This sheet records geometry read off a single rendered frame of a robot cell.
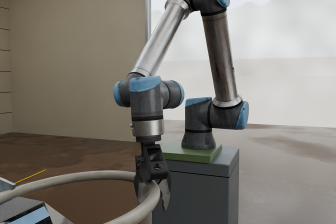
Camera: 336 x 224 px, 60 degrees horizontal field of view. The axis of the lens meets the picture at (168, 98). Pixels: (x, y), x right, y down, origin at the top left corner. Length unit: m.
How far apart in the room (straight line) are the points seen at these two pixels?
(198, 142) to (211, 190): 0.25
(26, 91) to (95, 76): 1.97
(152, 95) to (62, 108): 6.31
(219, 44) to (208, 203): 0.76
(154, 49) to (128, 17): 5.15
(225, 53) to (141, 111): 0.67
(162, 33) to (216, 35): 0.28
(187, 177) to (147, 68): 0.67
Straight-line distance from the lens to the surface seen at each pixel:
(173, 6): 1.28
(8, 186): 1.01
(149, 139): 0.80
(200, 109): 1.54
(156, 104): 0.79
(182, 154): 1.46
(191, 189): 1.50
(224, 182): 1.45
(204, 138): 1.56
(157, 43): 1.10
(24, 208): 1.11
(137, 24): 6.09
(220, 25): 1.31
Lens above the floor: 1.24
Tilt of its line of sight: 3 degrees down
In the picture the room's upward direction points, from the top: straight up
